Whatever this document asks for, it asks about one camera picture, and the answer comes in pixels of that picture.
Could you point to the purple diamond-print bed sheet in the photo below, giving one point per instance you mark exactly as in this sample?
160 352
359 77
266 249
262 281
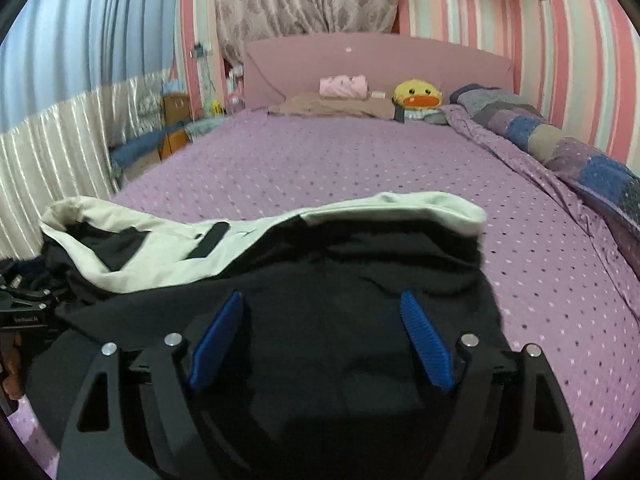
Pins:
350 160

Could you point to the light teal cloth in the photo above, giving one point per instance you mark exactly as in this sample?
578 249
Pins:
205 127

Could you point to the tan folded cloth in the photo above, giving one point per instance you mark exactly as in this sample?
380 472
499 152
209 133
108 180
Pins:
330 106

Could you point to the cardboard box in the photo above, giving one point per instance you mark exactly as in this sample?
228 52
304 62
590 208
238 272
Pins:
176 107

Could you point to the blue cloth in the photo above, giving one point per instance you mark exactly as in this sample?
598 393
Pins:
132 152

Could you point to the person's left hand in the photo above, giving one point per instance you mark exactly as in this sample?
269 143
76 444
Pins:
11 375

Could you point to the patchwork quilt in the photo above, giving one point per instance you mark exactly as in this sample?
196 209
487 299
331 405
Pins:
550 145

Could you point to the black and cream jacket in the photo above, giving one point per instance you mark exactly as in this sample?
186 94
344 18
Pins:
325 285

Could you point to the orange wooden cabinet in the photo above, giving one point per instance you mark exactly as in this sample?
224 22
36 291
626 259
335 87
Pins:
175 142

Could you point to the floral patterned curtain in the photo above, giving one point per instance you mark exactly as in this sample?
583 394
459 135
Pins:
310 0

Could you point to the pink rolled towel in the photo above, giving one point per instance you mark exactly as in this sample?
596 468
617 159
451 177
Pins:
342 86

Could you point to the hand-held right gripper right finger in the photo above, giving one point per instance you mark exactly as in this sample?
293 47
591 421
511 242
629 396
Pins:
425 340

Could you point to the cream striped satin curtain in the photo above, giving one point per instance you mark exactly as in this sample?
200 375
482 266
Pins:
55 150

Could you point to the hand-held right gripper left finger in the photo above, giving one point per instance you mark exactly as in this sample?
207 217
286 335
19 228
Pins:
220 340

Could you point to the yellow duck plush toy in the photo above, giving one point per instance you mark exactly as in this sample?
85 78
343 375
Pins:
417 94

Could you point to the small white box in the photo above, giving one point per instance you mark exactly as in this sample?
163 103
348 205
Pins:
378 94

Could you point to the pink headboard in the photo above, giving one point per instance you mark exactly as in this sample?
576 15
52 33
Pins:
375 60

